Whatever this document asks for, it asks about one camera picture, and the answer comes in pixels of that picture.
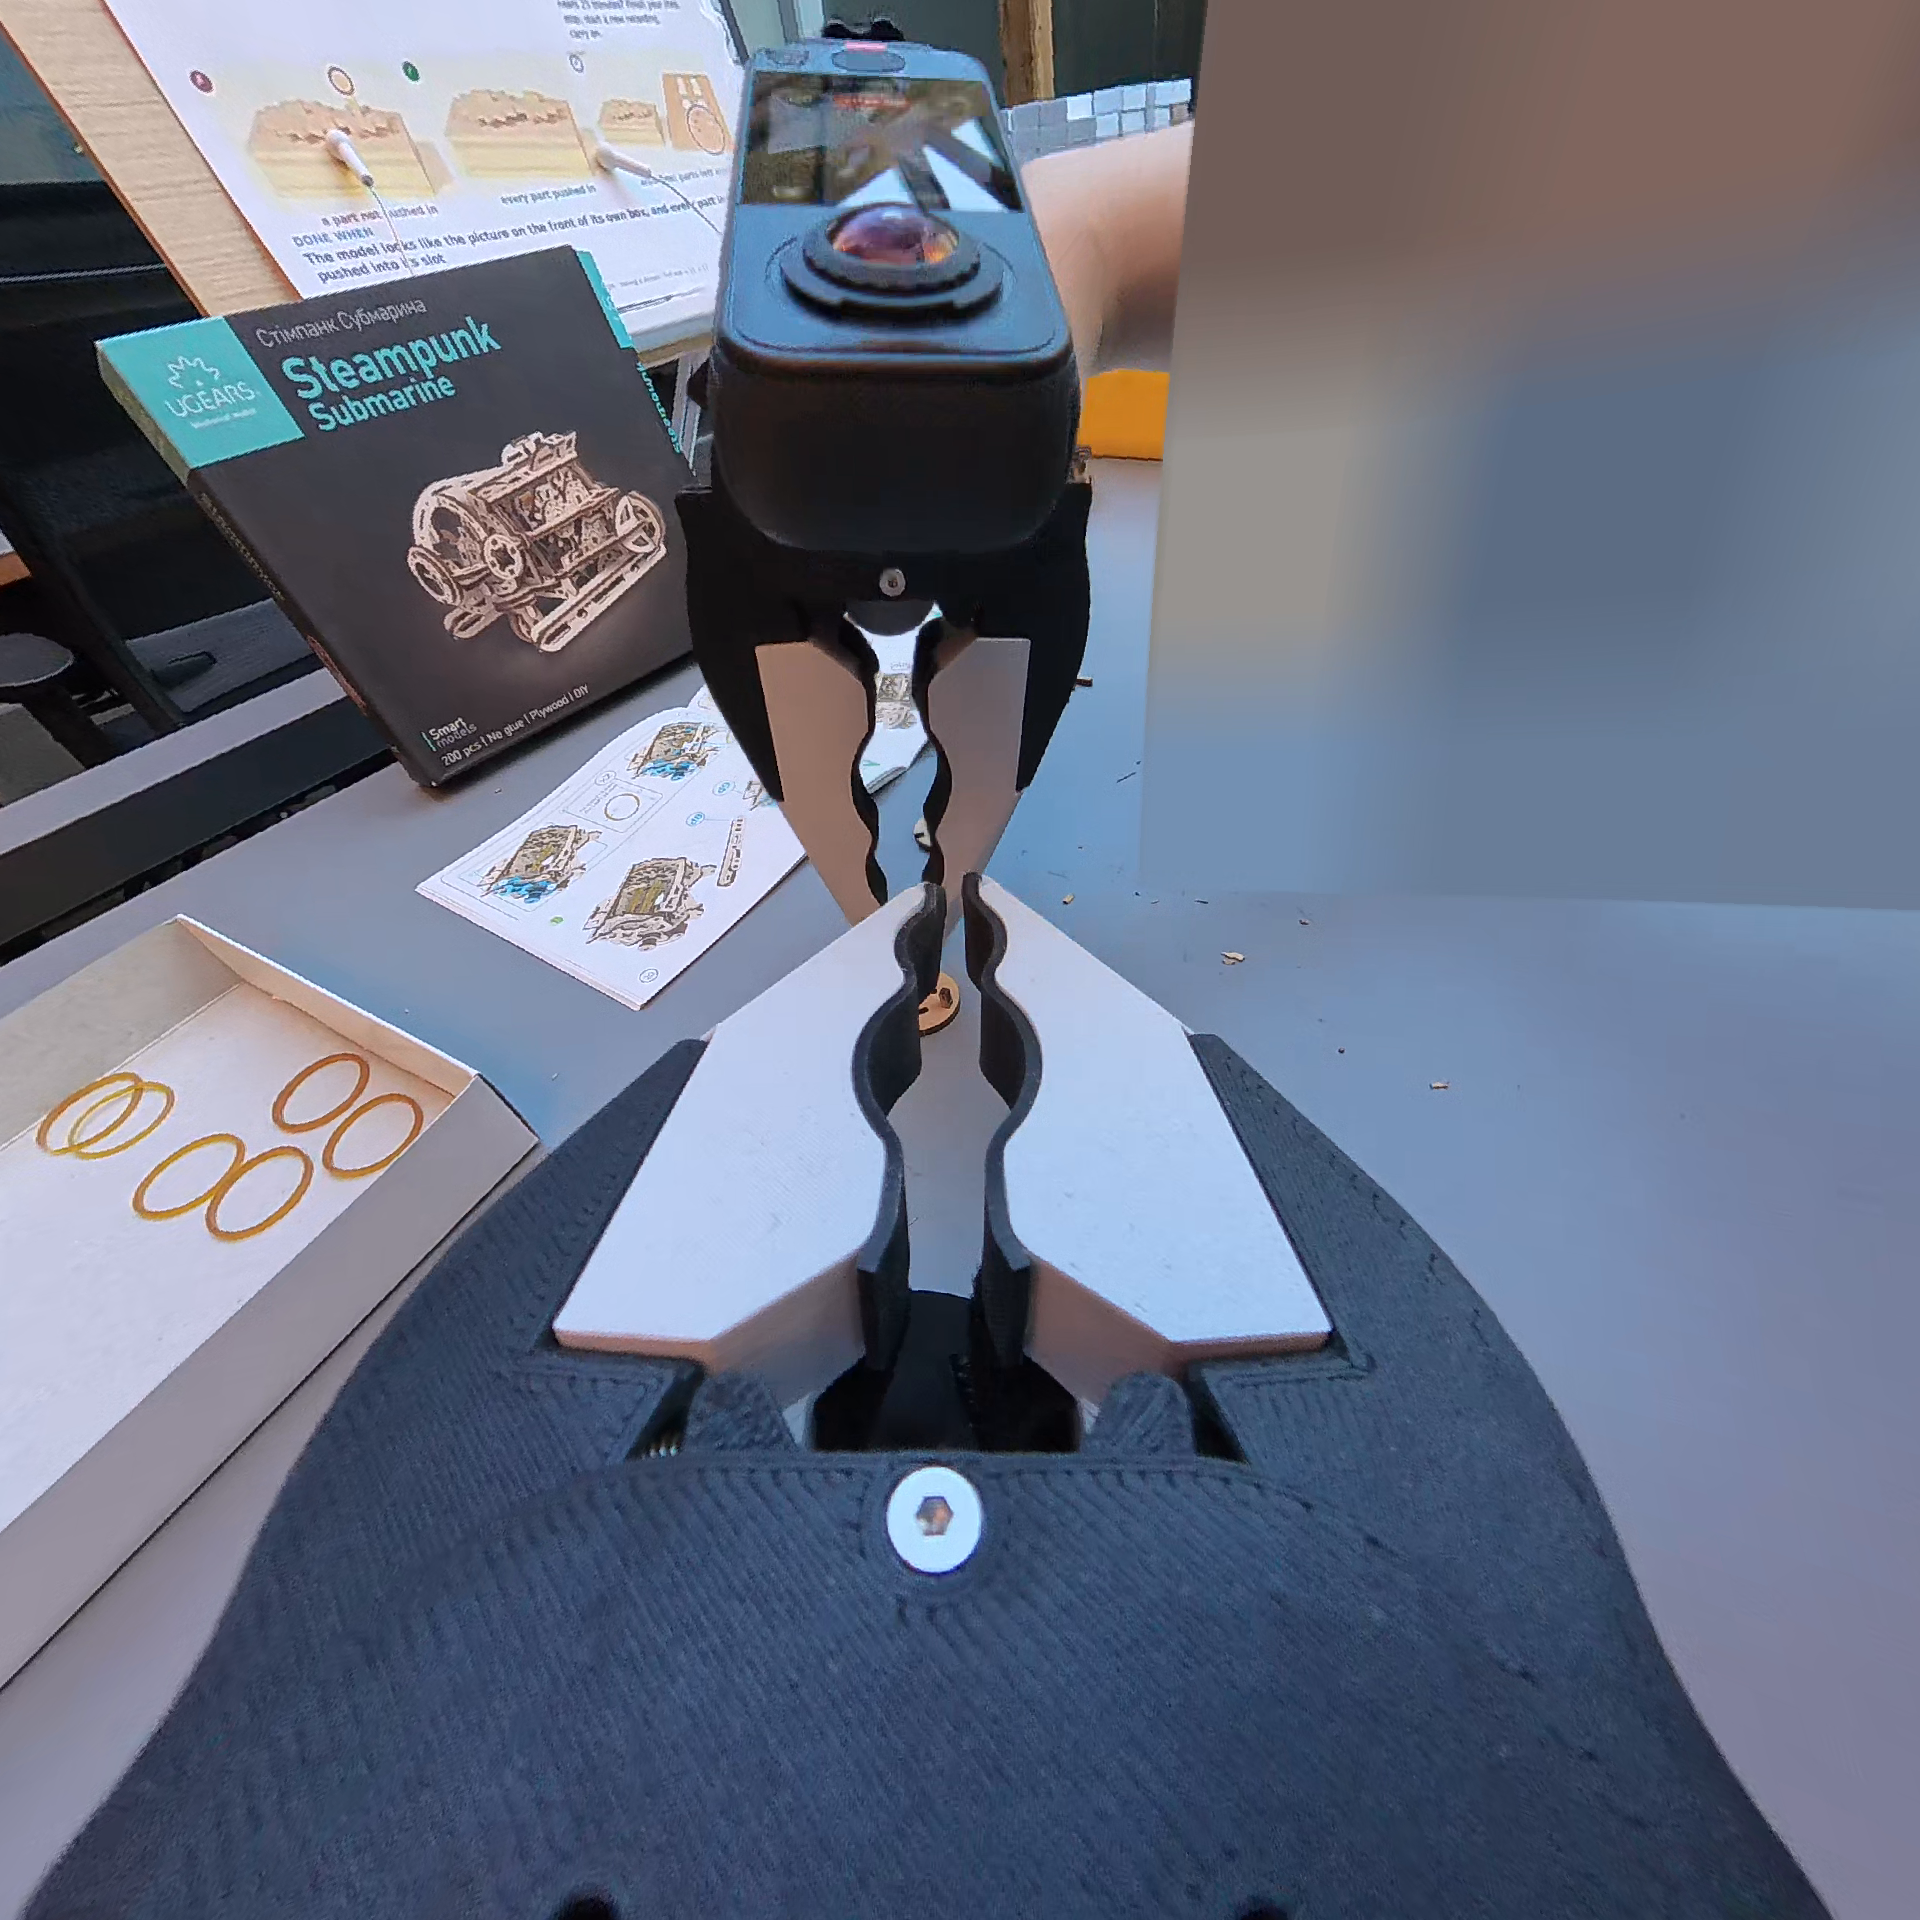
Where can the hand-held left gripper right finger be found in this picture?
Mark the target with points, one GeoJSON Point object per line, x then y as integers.
{"type": "Point", "coordinates": [1155, 1200]}

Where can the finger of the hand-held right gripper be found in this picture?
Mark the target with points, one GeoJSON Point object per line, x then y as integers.
{"type": "Point", "coordinates": [989, 722]}
{"type": "Point", "coordinates": [796, 722]}

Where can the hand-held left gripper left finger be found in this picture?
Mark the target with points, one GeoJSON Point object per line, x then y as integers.
{"type": "Point", "coordinates": [720, 1200]}

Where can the adjoining grey desk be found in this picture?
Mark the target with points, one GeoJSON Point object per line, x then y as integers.
{"type": "Point", "coordinates": [149, 765]}

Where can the yellow plastic bin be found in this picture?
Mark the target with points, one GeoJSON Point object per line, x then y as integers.
{"type": "Point", "coordinates": [1125, 412]}

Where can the printed instruction booklet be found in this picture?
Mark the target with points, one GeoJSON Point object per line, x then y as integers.
{"type": "Point", "coordinates": [629, 902]}

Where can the stack of small white boxes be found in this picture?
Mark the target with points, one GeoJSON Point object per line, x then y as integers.
{"type": "Point", "coordinates": [1095, 117]}

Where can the group of tan rubber bands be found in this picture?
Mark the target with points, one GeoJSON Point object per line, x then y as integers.
{"type": "Point", "coordinates": [274, 1098]}

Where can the black model kit box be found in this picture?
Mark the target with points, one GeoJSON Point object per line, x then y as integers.
{"type": "Point", "coordinates": [299, 494]}

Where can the tilted printed poster board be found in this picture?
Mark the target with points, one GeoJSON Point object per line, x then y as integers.
{"type": "Point", "coordinates": [450, 91]}

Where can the white cardboard tray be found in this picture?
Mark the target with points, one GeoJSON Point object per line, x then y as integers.
{"type": "Point", "coordinates": [90, 1349]}

